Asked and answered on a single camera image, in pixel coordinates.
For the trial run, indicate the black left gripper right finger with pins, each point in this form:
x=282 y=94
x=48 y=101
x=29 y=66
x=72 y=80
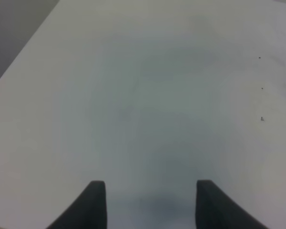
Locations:
x=216 y=210

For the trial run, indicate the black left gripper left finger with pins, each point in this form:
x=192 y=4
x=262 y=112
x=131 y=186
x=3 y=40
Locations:
x=88 y=211

